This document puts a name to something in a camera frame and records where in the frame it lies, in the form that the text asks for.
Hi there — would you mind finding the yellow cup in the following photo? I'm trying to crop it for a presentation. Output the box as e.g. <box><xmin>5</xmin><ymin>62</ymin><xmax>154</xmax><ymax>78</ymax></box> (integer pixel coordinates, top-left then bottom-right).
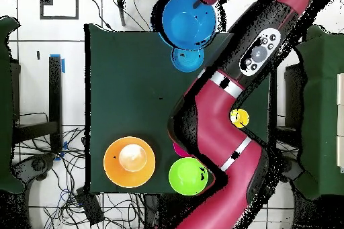
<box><xmin>230</xmin><ymin>108</ymin><xmax>250</xmax><ymax>129</ymax></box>

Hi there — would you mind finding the black equipment stand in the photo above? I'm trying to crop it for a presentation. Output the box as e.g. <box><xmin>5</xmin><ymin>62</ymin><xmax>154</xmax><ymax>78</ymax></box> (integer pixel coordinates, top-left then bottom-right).
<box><xmin>284</xmin><ymin>63</ymin><xmax>306</xmax><ymax>131</ymax></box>

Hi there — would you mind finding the shallow blue bowl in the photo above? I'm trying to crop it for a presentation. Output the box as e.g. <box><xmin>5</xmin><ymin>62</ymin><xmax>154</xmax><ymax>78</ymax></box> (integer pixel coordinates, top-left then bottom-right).
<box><xmin>171</xmin><ymin>47</ymin><xmax>206</xmax><ymax>73</ymax></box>

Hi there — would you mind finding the green bowl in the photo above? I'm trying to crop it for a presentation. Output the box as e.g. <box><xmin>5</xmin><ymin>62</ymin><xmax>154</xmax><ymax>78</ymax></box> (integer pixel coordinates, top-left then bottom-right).
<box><xmin>168</xmin><ymin>156</ymin><xmax>209</xmax><ymax>196</ymax></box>

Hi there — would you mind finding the pink red bowl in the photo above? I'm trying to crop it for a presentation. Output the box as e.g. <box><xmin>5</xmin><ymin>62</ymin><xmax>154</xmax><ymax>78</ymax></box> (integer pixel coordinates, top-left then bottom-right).
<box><xmin>173</xmin><ymin>142</ymin><xmax>190</xmax><ymax>158</ymax></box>

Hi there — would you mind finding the dark grey chair with knob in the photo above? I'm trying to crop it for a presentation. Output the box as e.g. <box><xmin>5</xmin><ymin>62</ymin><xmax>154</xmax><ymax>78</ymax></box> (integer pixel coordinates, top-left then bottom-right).
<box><xmin>10</xmin><ymin>152</ymin><xmax>57</xmax><ymax>185</ymax></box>

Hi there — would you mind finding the green cloth side table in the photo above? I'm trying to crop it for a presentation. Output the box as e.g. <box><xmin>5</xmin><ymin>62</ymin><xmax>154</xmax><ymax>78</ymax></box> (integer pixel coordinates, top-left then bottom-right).
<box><xmin>0</xmin><ymin>16</ymin><xmax>24</xmax><ymax>194</ymax></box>
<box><xmin>292</xmin><ymin>24</ymin><xmax>344</xmax><ymax>200</ymax></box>

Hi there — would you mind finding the black power box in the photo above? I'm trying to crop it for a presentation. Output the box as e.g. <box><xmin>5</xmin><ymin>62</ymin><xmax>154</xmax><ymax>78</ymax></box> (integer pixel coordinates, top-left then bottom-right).
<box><xmin>75</xmin><ymin>187</ymin><xmax>105</xmax><ymax>226</ymax></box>

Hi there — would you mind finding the large yellow bowl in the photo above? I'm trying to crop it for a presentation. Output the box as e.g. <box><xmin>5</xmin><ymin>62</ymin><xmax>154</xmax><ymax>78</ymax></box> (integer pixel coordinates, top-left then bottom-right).
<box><xmin>103</xmin><ymin>136</ymin><xmax>157</xmax><ymax>189</ymax></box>

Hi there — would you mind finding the tangle of black cables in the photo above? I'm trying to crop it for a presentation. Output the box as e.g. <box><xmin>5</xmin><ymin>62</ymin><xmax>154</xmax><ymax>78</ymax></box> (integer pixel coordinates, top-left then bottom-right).
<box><xmin>13</xmin><ymin>111</ymin><xmax>146</xmax><ymax>229</ymax></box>

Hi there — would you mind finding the black stand bar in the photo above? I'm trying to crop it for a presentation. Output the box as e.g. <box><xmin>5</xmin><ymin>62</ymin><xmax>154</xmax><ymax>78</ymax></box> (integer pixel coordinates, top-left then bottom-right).
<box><xmin>13</xmin><ymin>55</ymin><xmax>63</xmax><ymax>154</ymax></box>

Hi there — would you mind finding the large blue bowl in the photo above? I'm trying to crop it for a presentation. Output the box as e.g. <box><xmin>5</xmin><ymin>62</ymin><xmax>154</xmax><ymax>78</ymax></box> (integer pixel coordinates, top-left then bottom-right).
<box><xmin>158</xmin><ymin>0</ymin><xmax>218</xmax><ymax>51</ymax></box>

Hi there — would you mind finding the white boxes stack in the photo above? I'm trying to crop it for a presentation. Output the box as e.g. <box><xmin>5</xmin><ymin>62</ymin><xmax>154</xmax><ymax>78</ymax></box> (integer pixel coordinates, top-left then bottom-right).
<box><xmin>336</xmin><ymin>73</ymin><xmax>344</xmax><ymax>174</ymax></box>

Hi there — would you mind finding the dark green tablecloth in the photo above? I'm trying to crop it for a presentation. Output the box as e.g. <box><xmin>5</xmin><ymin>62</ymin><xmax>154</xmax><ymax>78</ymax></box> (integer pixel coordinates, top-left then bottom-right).
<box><xmin>84</xmin><ymin>24</ymin><xmax>271</xmax><ymax>195</ymax></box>

